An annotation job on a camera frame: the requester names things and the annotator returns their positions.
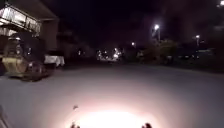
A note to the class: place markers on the grey asphalt road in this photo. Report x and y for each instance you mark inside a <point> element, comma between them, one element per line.
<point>133,90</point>

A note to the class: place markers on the bushes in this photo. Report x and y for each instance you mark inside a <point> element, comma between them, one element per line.
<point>163,50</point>

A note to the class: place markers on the street lamp pole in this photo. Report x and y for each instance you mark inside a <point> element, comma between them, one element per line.
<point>197,40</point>
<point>157,33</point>

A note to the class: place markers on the white cloth covered table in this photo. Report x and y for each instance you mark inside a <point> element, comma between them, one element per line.
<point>54,60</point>

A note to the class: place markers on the robot's own part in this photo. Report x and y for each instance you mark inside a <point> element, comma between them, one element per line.
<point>146,125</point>
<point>74,126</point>

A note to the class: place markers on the building with lit balcony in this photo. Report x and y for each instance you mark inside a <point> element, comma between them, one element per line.
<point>33,23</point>

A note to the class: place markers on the yellow vehicle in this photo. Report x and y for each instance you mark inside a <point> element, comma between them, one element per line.
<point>20,60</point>

